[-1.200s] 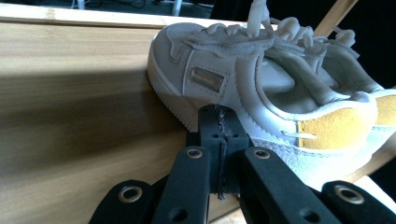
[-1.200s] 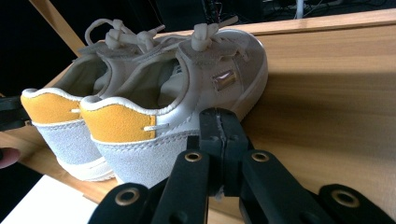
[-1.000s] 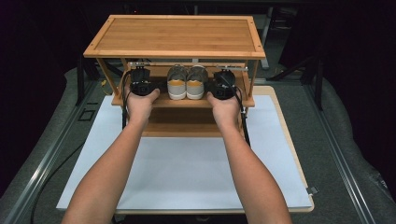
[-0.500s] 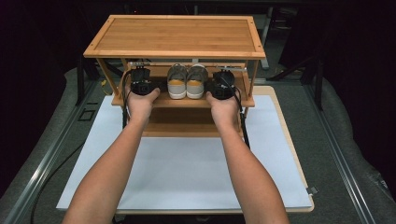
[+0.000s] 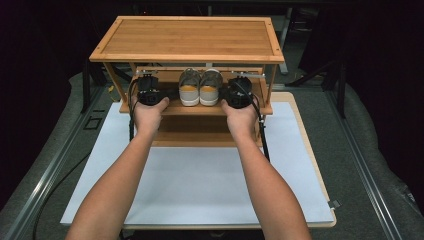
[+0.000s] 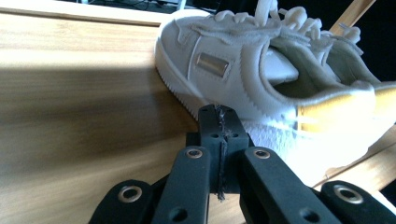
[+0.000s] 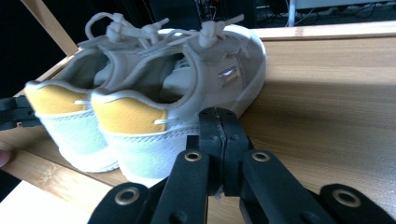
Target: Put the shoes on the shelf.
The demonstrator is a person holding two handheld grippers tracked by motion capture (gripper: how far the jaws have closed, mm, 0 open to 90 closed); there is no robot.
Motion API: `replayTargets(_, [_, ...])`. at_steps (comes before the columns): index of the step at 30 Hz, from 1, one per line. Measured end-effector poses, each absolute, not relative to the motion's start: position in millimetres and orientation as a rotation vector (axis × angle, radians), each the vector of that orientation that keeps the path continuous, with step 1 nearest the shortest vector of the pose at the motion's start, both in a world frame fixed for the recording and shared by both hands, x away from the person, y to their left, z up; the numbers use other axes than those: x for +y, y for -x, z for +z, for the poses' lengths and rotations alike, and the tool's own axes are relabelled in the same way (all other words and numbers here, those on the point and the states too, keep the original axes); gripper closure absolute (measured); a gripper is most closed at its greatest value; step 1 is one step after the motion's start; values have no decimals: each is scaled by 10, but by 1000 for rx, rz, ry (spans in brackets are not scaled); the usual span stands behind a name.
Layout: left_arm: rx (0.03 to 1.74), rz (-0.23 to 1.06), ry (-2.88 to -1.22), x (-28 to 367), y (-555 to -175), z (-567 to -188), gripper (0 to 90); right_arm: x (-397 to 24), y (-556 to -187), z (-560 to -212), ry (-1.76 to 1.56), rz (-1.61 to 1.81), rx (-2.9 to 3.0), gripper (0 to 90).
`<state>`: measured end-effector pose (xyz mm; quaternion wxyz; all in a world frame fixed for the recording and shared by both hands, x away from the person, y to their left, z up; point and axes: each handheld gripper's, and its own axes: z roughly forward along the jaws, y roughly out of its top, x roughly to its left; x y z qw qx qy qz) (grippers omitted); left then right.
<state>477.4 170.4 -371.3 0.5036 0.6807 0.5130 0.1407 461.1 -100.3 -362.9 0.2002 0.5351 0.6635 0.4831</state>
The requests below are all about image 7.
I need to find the beige sneaker yellow heel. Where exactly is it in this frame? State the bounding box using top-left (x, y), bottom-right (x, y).
top-left (23, 12), bottom-right (171, 174)
top-left (90, 13), bottom-right (268, 189)

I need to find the three-tier bamboo shoe rack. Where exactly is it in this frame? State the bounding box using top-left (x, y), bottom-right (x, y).
top-left (0, 0), bottom-right (396, 224)

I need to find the white metal stand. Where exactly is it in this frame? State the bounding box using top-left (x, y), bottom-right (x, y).
top-left (287, 0), bottom-right (297, 28)

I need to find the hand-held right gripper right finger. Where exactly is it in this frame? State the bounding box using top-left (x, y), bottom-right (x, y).
top-left (221, 108), bottom-right (337, 224)

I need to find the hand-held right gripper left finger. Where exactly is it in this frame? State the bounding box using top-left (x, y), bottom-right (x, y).
top-left (150, 106), bottom-right (224, 224)

